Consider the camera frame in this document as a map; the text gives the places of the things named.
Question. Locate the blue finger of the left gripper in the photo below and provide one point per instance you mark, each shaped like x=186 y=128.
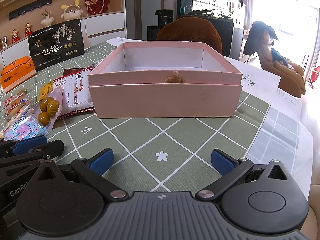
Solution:
x=15 y=147
x=47 y=151

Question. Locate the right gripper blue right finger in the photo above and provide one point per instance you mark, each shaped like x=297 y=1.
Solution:
x=233 y=172

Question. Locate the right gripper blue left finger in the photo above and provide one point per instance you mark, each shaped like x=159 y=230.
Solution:
x=90 y=172

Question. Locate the peppa pig candy packet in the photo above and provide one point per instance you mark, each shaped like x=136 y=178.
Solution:
x=24 y=128

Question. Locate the vacuum packed chestnuts pouch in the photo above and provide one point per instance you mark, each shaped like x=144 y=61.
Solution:
x=49 y=109

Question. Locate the long bread roll packet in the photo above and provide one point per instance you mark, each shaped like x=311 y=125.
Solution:
x=15 y=104

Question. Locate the white red snack packet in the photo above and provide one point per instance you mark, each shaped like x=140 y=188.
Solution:
x=76 y=95

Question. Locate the yellow snack packet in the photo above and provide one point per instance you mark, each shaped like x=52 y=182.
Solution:
x=45 y=90

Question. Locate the red spicy snack packet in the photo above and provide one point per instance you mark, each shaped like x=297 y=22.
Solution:
x=71 y=71

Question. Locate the green grid tablecloth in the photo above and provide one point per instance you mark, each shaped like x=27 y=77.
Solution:
x=173 y=154

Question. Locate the orange tissue box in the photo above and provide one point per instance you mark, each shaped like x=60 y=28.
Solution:
x=16 y=73

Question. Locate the pink cardboard box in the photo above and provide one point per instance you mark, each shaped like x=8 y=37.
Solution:
x=164 y=79

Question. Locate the red doll figurine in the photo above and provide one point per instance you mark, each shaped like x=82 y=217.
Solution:
x=27 y=30
x=15 y=36

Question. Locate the brown massage chair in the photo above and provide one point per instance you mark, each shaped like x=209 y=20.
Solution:
x=260 y=40

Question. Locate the white flower vase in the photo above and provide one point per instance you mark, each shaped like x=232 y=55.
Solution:
x=48 y=19

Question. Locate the red toy on floor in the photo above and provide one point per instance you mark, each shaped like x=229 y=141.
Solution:
x=314 y=76

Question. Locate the white cabinet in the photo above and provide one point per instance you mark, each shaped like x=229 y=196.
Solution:
x=97 y=28

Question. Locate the brown round chair back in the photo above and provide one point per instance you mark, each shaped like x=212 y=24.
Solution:
x=192 y=29

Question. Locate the white rabbit figurine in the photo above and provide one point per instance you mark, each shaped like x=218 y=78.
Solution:
x=71 y=12

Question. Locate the red monkey ornament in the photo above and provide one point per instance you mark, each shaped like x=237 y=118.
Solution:
x=96 y=7

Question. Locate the black coffee machine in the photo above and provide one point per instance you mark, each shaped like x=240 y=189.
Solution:
x=165 y=17

